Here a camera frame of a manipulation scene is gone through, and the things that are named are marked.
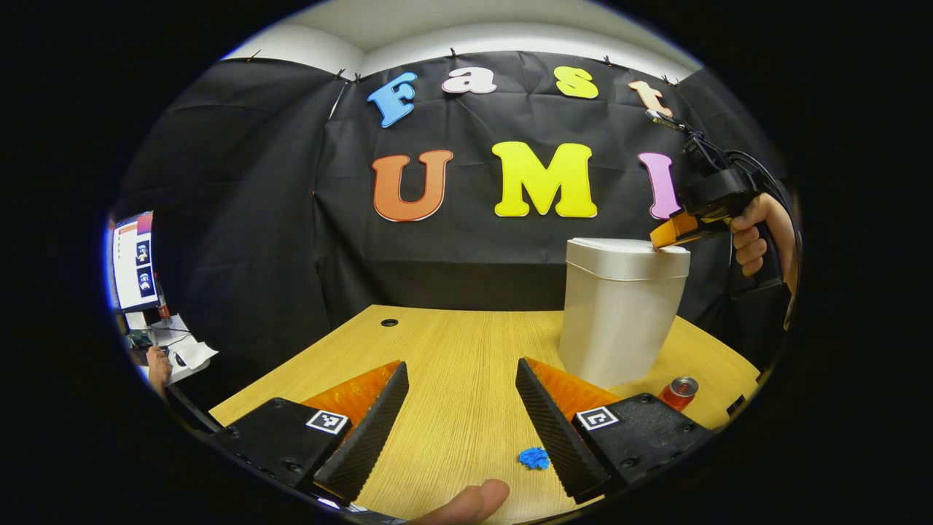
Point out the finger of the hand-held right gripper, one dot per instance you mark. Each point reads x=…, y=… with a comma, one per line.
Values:
x=674, y=231

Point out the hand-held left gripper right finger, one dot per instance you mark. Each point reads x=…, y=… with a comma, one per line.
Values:
x=557, y=430

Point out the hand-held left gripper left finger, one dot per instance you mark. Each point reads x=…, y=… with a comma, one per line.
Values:
x=372, y=430

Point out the blue paper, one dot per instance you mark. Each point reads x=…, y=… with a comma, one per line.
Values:
x=534, y=458

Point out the white desktop garbage bin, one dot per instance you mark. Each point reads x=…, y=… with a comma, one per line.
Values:
x=619, y=321

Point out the red pop can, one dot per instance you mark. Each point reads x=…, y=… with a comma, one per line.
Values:
x=678, y=395

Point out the wooden desktop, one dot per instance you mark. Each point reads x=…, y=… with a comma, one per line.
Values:
x=459, y=364

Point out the white papers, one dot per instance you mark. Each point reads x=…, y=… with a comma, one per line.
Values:
x=186, y=354

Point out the black backdrop cloth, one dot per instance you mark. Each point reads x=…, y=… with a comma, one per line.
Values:
x=255, y=219

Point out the computer monitor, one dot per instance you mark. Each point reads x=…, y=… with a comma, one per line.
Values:
x=135, y=262

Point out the small black desk bracket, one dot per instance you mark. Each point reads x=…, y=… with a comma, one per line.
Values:
x=738, y=405

